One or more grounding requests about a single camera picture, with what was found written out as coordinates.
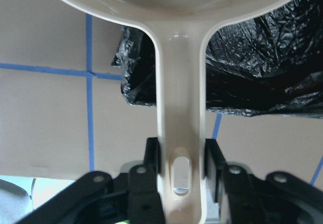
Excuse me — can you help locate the beige plastic dustpan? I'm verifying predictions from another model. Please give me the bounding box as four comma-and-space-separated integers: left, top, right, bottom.
62, 0, 291, 223

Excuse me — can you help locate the black bag lined bin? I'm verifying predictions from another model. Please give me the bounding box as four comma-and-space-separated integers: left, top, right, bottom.
111, 0, 322, 119

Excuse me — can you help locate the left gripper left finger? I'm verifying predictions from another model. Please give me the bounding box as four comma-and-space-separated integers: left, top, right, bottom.
128, 137, 166, 223

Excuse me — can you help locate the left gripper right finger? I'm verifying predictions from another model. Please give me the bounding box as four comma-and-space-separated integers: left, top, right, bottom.
204, 139, 267, 223

